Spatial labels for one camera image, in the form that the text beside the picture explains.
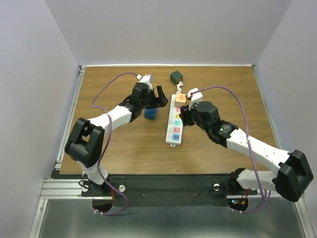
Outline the dark green cube adapter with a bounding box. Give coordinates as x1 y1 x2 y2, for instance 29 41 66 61
170 70 183 85

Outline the left aluminium frame rail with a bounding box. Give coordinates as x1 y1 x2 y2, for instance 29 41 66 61
29 65 86 238

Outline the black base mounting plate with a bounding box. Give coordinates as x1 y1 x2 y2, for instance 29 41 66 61
51 172 256 212

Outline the orange cube plug adapter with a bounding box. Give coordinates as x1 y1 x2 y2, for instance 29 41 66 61
174 93 187 108

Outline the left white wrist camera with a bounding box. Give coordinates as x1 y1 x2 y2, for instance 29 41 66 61
136 74 154 89

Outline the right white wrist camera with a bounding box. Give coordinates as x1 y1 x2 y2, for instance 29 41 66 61
186 88 203 110

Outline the white multicolour power strip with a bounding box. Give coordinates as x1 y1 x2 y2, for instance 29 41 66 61
165 94 183 147

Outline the aluminium frame rail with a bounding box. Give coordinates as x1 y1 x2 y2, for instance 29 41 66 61
251 64 316 238
29 65 86 238

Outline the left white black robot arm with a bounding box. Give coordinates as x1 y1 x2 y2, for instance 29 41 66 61
64 82 168 195

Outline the right aluminium frame rail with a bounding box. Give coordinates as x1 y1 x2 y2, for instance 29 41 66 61
251 64 316 238

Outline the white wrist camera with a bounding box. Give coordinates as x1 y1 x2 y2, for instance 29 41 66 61
186 88 203 110
136 74 154 89

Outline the blue cube plug adapter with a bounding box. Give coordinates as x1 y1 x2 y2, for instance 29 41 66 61
144 108 158 120

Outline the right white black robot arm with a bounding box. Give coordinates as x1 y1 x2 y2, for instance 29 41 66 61
180 101 314 202

